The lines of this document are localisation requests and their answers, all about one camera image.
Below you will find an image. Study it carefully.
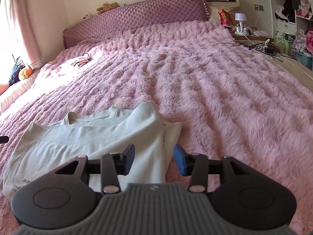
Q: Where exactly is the white Nevada sweatshirt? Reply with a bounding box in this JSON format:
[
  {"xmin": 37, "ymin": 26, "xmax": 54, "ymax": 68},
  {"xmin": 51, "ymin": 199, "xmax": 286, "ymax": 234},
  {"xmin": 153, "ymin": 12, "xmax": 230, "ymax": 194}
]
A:
[{"xmin": 1, "ymin": 101, "xmax": 182, "ymax": 200}]

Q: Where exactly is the pile of clothes in wardrobe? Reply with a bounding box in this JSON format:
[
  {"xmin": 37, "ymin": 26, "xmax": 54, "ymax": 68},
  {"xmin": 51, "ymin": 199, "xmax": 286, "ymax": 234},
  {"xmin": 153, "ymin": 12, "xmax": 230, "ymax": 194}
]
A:
[{"xmin": 274, "ymin": 0, "xmax": 313, "ymax": 54}]

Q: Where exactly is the navy floral cushion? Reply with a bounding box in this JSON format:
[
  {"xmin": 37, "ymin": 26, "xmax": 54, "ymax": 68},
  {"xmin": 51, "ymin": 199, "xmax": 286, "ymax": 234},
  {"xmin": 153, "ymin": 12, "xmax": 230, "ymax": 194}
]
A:
[{"xmin": 8, "ymin": 57, "xmax": 25, "ymax": 86}]

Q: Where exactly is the orange plush toy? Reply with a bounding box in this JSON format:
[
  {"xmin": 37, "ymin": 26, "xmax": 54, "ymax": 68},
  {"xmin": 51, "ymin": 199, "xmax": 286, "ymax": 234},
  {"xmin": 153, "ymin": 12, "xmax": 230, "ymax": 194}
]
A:
[{"xmin": 18, "ymin": 66, "xmax": 33, "ymax": 80}]

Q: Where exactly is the pink fluffy bed blanket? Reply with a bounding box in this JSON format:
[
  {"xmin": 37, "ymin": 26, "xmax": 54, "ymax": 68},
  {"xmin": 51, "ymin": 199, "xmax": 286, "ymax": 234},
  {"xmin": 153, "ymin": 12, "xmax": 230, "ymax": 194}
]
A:
[{"xmin": 1, "ymin": 21, "xmax": 312, "ymax": 234}]

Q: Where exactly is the small item on blanket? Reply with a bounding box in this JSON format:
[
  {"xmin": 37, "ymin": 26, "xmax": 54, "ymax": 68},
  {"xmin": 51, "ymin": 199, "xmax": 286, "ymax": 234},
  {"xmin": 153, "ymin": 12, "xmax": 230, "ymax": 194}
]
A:
[{"xmin": 71, "ymin": 52, "xmax": 91, "ymax": 68}]

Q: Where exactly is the wooden bedside table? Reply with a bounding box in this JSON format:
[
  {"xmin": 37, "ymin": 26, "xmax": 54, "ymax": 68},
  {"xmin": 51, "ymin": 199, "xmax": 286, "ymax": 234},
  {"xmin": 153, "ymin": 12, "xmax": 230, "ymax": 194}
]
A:
[{"xmin": 231, "ymin": 32, "xmax": 274, "ymax": 42}]

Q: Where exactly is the red snack bag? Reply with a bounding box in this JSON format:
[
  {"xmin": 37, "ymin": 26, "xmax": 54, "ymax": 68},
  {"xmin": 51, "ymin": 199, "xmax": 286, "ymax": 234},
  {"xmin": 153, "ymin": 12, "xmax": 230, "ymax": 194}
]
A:
[{"xmin": 218, "ymin": 9, "xmax": 233, "ymax": 27}]

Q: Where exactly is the pink curtain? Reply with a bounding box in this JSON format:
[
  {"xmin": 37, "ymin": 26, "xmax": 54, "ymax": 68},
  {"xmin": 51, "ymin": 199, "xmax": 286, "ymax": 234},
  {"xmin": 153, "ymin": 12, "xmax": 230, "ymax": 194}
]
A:
[{"xmin": 8, "ymin": 0, "xmax": 43, "ymax": 68}]

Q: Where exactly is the teal storage bin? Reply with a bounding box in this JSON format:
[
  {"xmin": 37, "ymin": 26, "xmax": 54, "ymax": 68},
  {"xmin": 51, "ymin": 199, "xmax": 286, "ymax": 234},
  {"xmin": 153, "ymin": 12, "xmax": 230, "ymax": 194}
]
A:
[{"xmin": 293, "ymin": 51, "xmax": 312, "ymax": 70}]

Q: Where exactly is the white table lamp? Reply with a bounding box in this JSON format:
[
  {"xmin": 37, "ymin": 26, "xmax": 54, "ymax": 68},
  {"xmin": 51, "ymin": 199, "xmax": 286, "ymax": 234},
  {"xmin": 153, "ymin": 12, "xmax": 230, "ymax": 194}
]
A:
[{"xmin": 235, "ymin": 13, "xmax": 249, "ymax": 36}]

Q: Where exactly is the brown teddy bear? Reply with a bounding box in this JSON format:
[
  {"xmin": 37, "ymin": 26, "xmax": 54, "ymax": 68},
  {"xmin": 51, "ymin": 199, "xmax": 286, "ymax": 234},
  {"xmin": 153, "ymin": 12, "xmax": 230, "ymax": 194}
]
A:
[{"xmin": 97, "ymin": 2, "xmax": 119, "ymax": 14}]

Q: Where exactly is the purple quilted headboard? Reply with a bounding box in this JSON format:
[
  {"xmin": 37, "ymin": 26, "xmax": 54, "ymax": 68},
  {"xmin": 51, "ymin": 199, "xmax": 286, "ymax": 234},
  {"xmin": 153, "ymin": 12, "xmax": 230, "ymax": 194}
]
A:
[{"xmin": 63, "ymin": 0, "xmax": 210, "ymax": 49}]

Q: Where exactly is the white wardrobe shelving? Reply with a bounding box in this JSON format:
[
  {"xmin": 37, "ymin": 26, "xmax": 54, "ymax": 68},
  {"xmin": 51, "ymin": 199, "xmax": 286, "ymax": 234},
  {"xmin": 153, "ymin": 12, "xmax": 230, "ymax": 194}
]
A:
[{"xmin": 267, "ymin": 0, "xmax": 313, "ymax": 54}]

